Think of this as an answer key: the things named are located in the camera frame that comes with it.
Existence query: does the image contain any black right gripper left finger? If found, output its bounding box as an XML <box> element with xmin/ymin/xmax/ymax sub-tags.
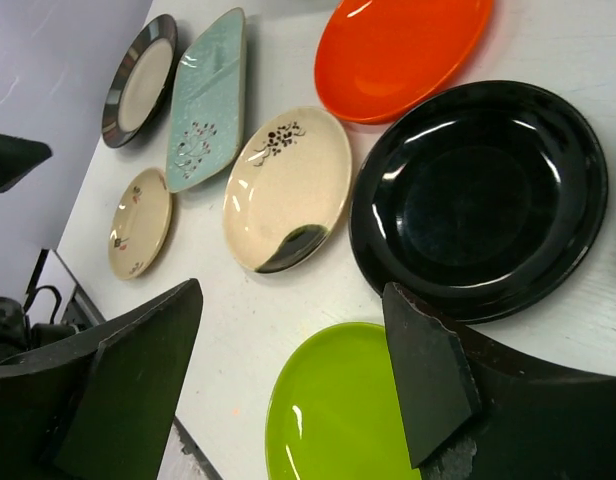
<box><xmin>0</xmin><ymin>279</ymin><xmax>203</xmax><ymax>479</ymax></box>

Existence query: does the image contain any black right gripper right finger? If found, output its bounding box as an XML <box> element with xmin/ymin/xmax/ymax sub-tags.
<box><xmin>382</xmin><ymin>283</ymin><xmax>616</xmax><ymax>479</ymax></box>

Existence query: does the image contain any black round plate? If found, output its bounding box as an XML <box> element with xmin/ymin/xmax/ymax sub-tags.
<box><xmin>349</xmin><ymin>80</ymin><xmax>609</xmax><ymax>324</ymax></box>

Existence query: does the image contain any cream plate with black brushstroke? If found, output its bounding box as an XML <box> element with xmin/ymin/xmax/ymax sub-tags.
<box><xmin>222</xmin><ymin>106</ymin><xmax>353</xmax><ymax>274</ymax></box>

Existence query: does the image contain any light blue rectangular plate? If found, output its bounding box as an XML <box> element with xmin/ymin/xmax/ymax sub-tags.
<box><xmin>165</xmin><ymin>7</ymin><xmax>247</xmax><ymax>193</ymax></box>

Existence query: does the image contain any cream plate with dark striped rim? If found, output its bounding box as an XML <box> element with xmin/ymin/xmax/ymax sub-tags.
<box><xmin>101</xmin><ymin>14</ymin><xmax>178</xmax><ymax>149</ymax></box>

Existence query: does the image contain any lime green round plate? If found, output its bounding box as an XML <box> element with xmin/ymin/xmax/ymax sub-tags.
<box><xmin>265</xmin><ymin>322</ymin><xmax>421</xmax><ymax>479</ymax></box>

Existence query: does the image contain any small cream floral plate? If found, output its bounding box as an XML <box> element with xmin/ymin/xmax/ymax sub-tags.
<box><xmin>108</xmin><ymin>167</ymin><xmax>173</xmax><ymax>280</ymax></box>

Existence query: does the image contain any orange round plate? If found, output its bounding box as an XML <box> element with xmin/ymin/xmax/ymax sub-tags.
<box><xmin>314</xmin><ymin>0</ymin><xmax>494</xmax><ymax>125</ymax></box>

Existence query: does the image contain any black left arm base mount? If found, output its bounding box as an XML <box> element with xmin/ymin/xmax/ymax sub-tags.
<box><xmin>0</xmin><ymin>285</ymin><xmax>80</xmax><ymax>364</ymax></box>

